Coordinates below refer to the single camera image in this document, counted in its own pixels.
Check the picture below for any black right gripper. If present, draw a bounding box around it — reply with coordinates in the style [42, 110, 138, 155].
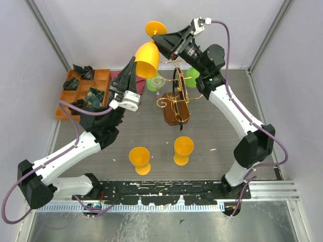
[149, 25, 207, 76]

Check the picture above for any clear wine glass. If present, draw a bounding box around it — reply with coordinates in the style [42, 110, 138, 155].
[150, 76, 165, 95]

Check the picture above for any green plastic wine glass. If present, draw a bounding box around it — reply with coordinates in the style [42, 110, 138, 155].
[146, 74, 162, 92]
[185, 67, 200, 88]

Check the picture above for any orange plastic wine glass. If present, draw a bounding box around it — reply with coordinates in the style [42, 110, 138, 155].
[129, 147, 151, 175]

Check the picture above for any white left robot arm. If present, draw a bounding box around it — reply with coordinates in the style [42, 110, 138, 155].
[17, 57, 140, 209]

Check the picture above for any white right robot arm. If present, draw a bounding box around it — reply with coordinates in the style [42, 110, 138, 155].
[152, 26, 276, 199]

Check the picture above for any maroon cloth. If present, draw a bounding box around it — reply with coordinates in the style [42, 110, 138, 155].
[110, 71, 146, 95]

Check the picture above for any wooden compartment tray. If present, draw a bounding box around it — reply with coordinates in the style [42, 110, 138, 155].
[60, 69, 111, 106]

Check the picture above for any blue yellow patterned cloth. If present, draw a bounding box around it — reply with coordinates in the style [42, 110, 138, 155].
[84, 87, 105, 106]

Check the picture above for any dark folded cloth item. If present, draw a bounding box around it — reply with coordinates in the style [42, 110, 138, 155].
[73, 64, 95, 80]

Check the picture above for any black red cloth bundle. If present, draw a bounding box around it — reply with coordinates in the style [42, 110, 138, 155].
[69, 99, 87, 115]

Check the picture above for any dark cloth bundle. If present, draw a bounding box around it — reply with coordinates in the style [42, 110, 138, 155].
[63, 77, 79, 91]

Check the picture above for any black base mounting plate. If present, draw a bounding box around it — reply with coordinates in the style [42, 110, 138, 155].
[78, 180, 243, 206]

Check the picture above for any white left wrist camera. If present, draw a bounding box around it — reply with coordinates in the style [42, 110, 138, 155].
[109, 90, 141, 112]

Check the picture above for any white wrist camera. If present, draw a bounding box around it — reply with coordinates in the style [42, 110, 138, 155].
[109, 90, 141, 112]
[191, 17, 212, 36]

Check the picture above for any gold wire wine glass rack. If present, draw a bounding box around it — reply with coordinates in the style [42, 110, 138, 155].
[156, 60, 203, 131]

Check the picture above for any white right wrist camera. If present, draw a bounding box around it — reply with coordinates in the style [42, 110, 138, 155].
[191, 17, 212, 36]

